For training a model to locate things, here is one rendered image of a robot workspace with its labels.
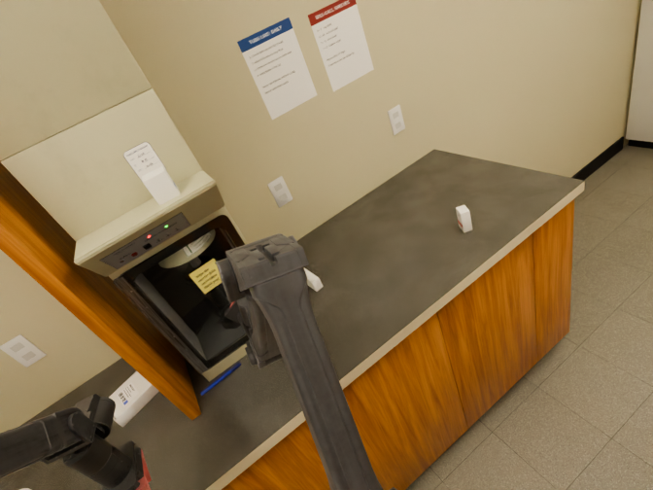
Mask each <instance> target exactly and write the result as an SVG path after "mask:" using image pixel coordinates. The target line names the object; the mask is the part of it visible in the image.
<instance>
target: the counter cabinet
mask: <svg viewBox="0 0 653 490"><path fill-rule="evenodd" d="M573 221H574V200H572V201H571V202H570V203H569V204H567V205H566V206H565V207H564V208H563V209H561V210H560V211H559V212H558V213H557V214H555V215H554V216H553V217H552V218H551V219H549V220H548V221H547V222H546V223H544V224H543V225H542V226H541V227H539V228H538V229H537V230H536V231H535V232H533V233H532V234H531V235H530V236H528V237H527V238H526V239H525V240H524V241H522V242H521V243H520V244H519V245H518V246H516V247H515V248H514V249H513V250H511V251H510V252H509V253H508V254H507V255H505V256H504V257H503V258H502V259H501V260H499V261H498V262H497V263H495V264H494V265H493V266H492V267H491V268H489V269H488V270H487V271H486V272H485V273H483V274H482V275H481V276H480V277H478V278H477V279H476V280H475V281H474V282H472V283H471V284H470V285H469V286H468V287H466V288H465V289H464V290H463V291H462V292H460V293H459V294H458V295H457V296H455V297H454V298H453V299H452V300H450V301H449V302H448V303H447V304H446V305H444V306H443V307H442V308H441V309H439V310H438V311H437V312H436V313H435V314H433V315H432V316H431V317H430V318H429V319H427V320H426V321H425V323H423V324H422V325H421V326H420V327H419V328H417V329H416V330H415V331H414V332H412V333H411V334H409V335H408V336H406V337H405V338H404V339H403V340H402V341H401V342H400V343H399V344H398V345H397V346H395V347H394V348H393V349H392V350H390V351H389V352H388V353H387V354H386V355H384V356H383V357H382V358H381V359H380V360H378V361H377V362H376V363H375V364H374V365H372V366H371V367H370V368H368V369H367V370H366V371H365V372H364V373H362V374H361V375H360V376H359V377H358V378H356V379H355V380H354V381H353V382H351V383H350V384H349V385H348V386H347V387H345V388H344V389H343V393H344V395H345V398H346V400H347V403H348V406H349V407H350V410H351V413H352V415H353V418H354V420H355V423H356V426H357V428H358V431H359V433H360V436H361V440H362V443H363V446H364V448H365V451H366V453H367V456H368V459H369V461H370V464H371V466H372V469H373V470H374V472H375V474H376V476H377V479H378V480H379V482H380V484H381V486H382V488H383V489H384V490H390V489H391V488H393V487H394V488H396V489H397V490H405V489H406V488H407V487H408V486H409V485H411V484H412V483H413V482H414V481H415V480H416V479H417V478H418V477H419V476H420V475H421V474H422V473H423V472H424V471H425V470H426V469H427V468H428V467H429V466H430V465H431V464H432V463H433V462H434V461H435V460H437V459H438V458H439V457H440V456H441V455H442V454H443V453H444V452H445V451H446V450H447V449H448V448H449V447H450V446H451V445H452V444H453V443H454V442H455V441H456V440H457V439H458V438H459V437H460V436H461V435H462V434H464V433H465V432H466V431H467V430H468V429H469V428H470V427H471V426H472V425H473V424H474V423H475V422H476V421H477V420H478V419H479V418H480V417H481V416H482V415H483V414H484V413H485V412H486V411H487V410H488V409H489V408H490V407H492V406H493V405H494V404H495V403H496V402H497V401H498V400H499V399H500V398H501V397H502V396H503V395H504V394H505V393H506V392H507V391H508V390H509V389H510V388H511V387H512V386H513V385H514V384H515V383H516V382H518V381H519V380H520V379H521V378H522V377H523V376H524V375H525V374H526V373H527V372H528V371H529V370H530V369H531V368H532V367H533V366H534V365H535V364H536V363H537V362H538V361H539V360H540V359H541V358H542V357H543V356H545V355H546V354H547V353H548V352H549V351H550V350H551V349H552V348H553V347H554V346H555V345H556V344H557V343H558V342H559V341H560V340H561V339H562V338H563V337H564V336H565V335H566V334H567V333H568V332H569V321H570V296H571V272H572V246H573ZM222 490H330V487H329V483H328V480H327V474H326V472H325V469H324V466H323V464H322V461H321V458H320V456H319V453H318V450H317V448H316V445H315V442H314V440H313V438H312V435H311V433H310V430H309V427H308V425H307V422H306V420H305V421H304V422H303V423H301V424H300V425H299V426H298V427H297V428H295V429H294V430H293V431H292V432H291V433H289V434H288V435H287V436H286V437H284V438H283V439H282V440H281V441H279V442H278V443H277V444H276V445H275V446H273V447H272V448H271V449H270V450H269V451H267V452H266V453H265V454H264V455H262V456H261V457H260V458H259V459H258V460H256V461H255V462H254V463H253V464H252V465H250V466H249V467H248V468H247V469H245V470H244V471H243V472H242V473H240V474H239V475H238V476H237V477H236V478H234V479H233V480H232V481H231V482H229V483H228V484H227V485H226V487H224V488H223V489H222Z"/></svg>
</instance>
